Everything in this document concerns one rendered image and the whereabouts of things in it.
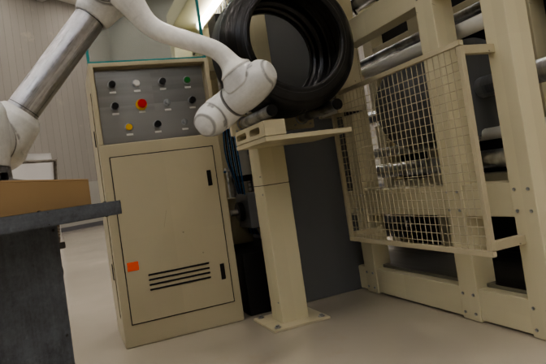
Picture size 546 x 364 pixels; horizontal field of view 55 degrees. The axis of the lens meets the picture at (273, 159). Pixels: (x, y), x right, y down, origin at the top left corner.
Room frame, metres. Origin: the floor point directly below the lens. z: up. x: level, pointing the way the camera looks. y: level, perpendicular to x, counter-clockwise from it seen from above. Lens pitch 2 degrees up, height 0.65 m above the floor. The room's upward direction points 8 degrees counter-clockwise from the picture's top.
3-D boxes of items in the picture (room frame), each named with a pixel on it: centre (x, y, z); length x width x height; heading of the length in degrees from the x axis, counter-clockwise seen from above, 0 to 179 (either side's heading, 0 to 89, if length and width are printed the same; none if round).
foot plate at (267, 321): (2.38, 0.02, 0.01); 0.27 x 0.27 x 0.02; 22
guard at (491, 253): (2.06, -0.48, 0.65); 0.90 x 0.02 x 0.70; 22
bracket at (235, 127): (2.32, -0.02, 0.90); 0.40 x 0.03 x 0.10; 112
